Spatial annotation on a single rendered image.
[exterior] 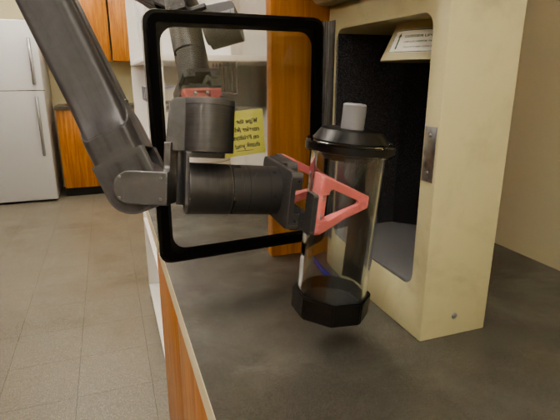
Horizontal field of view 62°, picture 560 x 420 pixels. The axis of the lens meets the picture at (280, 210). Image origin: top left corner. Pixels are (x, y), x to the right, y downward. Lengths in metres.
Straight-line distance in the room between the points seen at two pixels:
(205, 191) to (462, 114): 0.33
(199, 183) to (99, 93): 0.14
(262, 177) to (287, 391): 0.25
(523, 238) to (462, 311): 0.43
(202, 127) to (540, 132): 0.75
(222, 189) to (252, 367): 0.24
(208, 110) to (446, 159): 0.30
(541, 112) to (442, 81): 0.50
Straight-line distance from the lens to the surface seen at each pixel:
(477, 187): 0.67
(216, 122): 0.51
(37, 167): 5.48
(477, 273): 0.72
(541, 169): 1.08
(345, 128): 0.57
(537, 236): 1.10
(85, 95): 0.54
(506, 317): 0.81
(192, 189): 0.50
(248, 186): 0.51
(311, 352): 0.66
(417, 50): 0.70
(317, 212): 0.50
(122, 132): 0.52
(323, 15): 0.94
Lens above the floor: 1.30
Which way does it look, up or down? 16 degrees down
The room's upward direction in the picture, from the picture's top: straight up
